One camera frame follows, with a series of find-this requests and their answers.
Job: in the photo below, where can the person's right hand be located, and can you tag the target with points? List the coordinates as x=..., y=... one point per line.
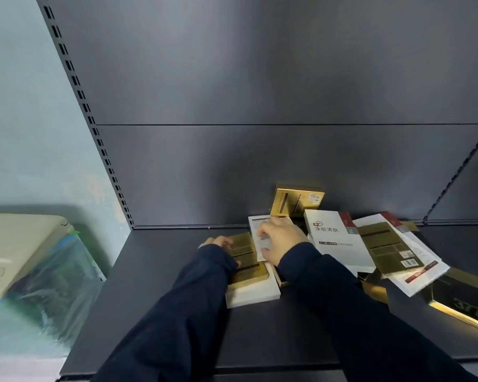
x=283, y=237

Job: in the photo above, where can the person's left hand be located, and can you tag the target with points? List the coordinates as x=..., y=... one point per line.
x=220, y=243

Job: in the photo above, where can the person's left fingers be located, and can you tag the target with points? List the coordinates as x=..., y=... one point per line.
x=224, y=242

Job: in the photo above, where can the person's right fingers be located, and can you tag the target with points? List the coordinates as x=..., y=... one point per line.
x=267, y=229

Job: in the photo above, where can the white box with grey label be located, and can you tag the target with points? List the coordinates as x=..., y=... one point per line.
x=257, y=244

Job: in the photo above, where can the gold box with dark stripes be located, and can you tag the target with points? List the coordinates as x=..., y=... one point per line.
x=245, y=256

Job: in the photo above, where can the person's left forearm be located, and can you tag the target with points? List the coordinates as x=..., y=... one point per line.
x=183, y=314

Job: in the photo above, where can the person's right forearm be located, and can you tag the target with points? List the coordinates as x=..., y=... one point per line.
x=358, y=314

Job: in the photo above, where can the upright gold box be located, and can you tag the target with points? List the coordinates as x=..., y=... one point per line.
x=296, y=200

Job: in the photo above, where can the plain white flat box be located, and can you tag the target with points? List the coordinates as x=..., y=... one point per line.
x=255, y=294

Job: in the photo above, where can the white box with red corner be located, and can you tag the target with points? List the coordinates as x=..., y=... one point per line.
x=334, y=242

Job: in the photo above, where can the dark grey metal shelf unit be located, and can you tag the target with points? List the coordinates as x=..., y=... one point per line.
x=263, y=115

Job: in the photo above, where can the gold box with barcode label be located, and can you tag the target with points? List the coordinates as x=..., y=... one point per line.
x=390, y=248

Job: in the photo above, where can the small gold box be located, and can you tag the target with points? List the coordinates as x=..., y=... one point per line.
x=376, y=292

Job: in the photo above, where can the large white box red edge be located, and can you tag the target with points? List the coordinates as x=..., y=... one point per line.
x=426, y=270

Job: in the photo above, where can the clear plastic wrap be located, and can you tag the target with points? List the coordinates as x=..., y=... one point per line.
x=55, y=290

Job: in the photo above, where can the slotted metal shelf upright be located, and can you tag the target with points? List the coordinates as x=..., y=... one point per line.
x=88, y=115
x=458, y=171

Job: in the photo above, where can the black and gold box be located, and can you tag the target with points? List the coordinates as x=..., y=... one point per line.
x=458, y=298

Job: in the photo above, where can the beige plastic appliance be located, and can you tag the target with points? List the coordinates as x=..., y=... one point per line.
x=20, y=254

